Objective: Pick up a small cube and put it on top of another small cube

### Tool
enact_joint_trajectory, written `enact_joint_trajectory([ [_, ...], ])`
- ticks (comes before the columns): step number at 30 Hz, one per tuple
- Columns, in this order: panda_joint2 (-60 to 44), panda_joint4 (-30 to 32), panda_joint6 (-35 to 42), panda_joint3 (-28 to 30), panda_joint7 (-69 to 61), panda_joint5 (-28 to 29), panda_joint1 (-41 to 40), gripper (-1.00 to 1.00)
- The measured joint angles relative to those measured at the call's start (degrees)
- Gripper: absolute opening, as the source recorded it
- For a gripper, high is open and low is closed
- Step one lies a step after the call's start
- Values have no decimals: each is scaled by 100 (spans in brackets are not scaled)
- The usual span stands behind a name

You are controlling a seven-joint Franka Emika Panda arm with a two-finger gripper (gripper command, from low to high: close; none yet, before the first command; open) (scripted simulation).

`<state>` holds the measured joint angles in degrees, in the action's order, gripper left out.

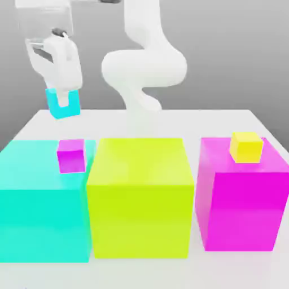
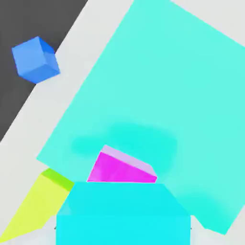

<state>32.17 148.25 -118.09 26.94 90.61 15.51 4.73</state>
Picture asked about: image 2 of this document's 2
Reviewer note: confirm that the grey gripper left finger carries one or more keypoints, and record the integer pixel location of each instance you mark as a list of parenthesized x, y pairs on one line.
[(50, 236)]

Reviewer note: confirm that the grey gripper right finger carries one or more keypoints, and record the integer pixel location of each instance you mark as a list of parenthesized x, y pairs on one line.
[(197, 235)]

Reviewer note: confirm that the small cyan cube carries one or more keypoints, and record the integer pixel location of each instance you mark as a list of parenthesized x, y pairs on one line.
[(122, 216)]

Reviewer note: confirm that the small magenta cube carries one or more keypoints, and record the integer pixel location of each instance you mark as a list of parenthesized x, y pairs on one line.
[(118, 171)]

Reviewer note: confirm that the small blue cube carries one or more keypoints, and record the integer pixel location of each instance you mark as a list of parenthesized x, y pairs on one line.
[(33, 59)]

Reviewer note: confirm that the large yellow box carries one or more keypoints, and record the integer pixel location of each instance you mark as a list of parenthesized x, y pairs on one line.
[(38, 202)]

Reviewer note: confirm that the large turquoise box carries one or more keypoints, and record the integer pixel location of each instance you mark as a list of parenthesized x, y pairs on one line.
[(162, 86)]

